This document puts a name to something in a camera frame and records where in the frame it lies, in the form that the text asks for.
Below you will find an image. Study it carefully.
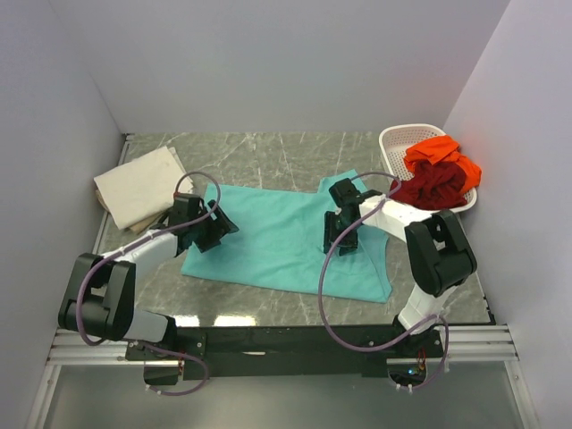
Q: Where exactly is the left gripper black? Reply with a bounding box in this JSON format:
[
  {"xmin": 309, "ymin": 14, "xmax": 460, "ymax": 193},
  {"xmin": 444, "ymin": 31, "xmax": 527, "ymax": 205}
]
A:
[{"xmin": 189, "ymin": 200, "xmax": 238, "ymax": 252}]

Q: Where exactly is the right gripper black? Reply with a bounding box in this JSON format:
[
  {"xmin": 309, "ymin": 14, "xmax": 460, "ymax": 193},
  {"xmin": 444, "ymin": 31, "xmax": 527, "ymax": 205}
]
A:
[{"xmin": 323, "ymin": 211, "xmax": 360, "ymax": 257}]

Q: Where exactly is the purple cable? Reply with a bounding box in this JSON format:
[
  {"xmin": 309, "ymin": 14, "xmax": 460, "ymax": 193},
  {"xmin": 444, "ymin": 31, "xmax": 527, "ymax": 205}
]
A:
[
  {"xmin": 75, "ymin": 171, "xmax": 223, "ymax": 397},
  {"xmin": 317, "ymin": 172, "xmax": 450, "ymax": 392}
]

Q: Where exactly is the orange t shirt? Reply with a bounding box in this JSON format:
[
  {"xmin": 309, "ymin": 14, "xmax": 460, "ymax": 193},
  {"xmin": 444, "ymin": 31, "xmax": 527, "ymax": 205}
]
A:
[{"xmin": 403, "ymin": 135, "xmax": 482, "ymax": 192}]

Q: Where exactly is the folded tan t shirt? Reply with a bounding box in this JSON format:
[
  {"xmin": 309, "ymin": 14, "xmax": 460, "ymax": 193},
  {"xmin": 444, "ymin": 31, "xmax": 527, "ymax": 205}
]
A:
[{"xmin": 94, "ymin": 145, "xmax": 196, "ymax": 235}]

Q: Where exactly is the dark red t shirt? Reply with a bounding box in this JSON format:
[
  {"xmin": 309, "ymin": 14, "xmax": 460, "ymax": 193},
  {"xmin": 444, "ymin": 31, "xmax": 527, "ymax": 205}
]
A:
[{"xmin": 391, "ymin": 160, "xmax": 467, "ymax": 211}]

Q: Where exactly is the white plastic laundry basket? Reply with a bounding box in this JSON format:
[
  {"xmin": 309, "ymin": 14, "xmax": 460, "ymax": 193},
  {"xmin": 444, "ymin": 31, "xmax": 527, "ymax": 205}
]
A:
[{"xmin": 379, "ymin": 123, "xmax": 477, "ymax": 213}]

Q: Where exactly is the black base crossbar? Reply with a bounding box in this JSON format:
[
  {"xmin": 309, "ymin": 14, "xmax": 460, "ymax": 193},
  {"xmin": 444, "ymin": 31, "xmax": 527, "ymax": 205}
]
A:
[{"xmin": 125, "ymin": 324, "xmax": 443, "ymax": 384}]

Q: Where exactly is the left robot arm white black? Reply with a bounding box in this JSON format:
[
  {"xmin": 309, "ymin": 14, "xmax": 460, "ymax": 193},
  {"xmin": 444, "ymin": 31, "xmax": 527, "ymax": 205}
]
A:
[{"xmin": 57, "ymin": 193, "xmax": 239, "ymax": 359}]

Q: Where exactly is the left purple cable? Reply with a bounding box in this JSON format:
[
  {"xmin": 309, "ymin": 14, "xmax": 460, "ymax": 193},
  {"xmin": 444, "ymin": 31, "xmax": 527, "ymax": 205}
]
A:
[{"xmin": 75, "ymin": 171, "xmax": 223, "ymax": 397}]

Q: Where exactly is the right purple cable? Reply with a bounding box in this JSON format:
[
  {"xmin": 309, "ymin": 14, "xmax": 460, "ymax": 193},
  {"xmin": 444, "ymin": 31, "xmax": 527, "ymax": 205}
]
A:
[{"xmin": 317, "ymin": 172, "xmax": 450, "ymax": 392}]

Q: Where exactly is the aluminium frame rail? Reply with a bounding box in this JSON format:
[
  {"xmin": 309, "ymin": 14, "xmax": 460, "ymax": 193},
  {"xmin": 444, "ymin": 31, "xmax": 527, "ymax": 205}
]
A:
[{"xmin": 26, "ymin": 325, "xmax": 540, "ymax": 428}]

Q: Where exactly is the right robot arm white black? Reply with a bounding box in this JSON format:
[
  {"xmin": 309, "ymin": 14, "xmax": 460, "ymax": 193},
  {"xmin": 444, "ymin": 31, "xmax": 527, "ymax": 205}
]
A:
[{"xmin": 318, "ymin": 177, "xmax": 477, "ymax": 357}]

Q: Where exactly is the teal t shirt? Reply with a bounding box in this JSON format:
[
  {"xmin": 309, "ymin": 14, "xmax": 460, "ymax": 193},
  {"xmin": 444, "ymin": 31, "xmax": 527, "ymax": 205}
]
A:
[{"xmin": 181, "ymin": 170, "xmax": 391, "ymax": 303}]

